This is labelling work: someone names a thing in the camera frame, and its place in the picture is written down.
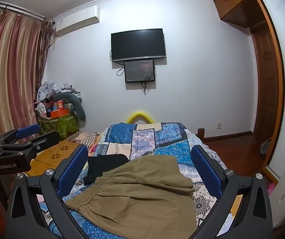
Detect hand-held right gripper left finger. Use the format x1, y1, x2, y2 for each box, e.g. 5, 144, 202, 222
5, 144, 89, 239

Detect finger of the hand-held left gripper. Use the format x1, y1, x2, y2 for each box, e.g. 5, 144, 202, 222
0, 124, 42, 145
1, 130, 61, 155

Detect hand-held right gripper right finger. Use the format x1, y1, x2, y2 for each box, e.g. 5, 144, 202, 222
191, 144, 273, 239

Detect khaki pants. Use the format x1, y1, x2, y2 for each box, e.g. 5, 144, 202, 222
64, 154, 197, 239

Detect low wooden table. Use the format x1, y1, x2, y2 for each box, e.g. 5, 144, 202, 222
20, 139, 83, 178

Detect green bag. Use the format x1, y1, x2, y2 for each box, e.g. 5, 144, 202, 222
38, 113, 80, 140

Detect orange box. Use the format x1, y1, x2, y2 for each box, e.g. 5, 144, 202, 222
48, 108, 70, 118

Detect black garment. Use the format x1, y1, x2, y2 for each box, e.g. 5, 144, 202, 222
83, 154, 130, 186

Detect striped pink cloth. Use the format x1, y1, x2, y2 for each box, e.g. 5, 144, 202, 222
68, 132, 100, 153

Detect grey plush toy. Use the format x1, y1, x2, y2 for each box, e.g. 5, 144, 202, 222
53, 93, 87, 121

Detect striped pink curtain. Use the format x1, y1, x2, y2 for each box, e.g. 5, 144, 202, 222
0, 7, 56, 137

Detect grey bundle on floor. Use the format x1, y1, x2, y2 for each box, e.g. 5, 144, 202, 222
260, 139, 272, 155

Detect blue patchwork printed blanket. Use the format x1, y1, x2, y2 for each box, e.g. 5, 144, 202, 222
39, 122, 232, 239

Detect pink plastic item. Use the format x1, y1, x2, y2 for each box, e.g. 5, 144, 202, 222
268, 182, 276, 200

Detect yellow curved tube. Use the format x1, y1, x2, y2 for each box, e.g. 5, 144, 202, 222
126, 110, 154, 124

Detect brown wooden door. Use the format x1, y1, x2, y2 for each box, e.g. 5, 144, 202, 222
250, 21, 280, 143

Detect white air conditioner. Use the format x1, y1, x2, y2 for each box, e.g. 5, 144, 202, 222
53, 6, 100, 37

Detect curtain rod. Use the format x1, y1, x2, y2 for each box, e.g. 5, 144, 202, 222
0, 1, 46, 21

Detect wooden overhead cabinet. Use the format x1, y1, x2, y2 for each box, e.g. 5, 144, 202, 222
213, 0, 272, 28

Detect small black wall monitor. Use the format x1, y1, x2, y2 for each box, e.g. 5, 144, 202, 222
124, 60, 156, 83

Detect wall-mounted black television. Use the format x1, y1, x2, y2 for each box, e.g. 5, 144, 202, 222
111, 28, 167, 62

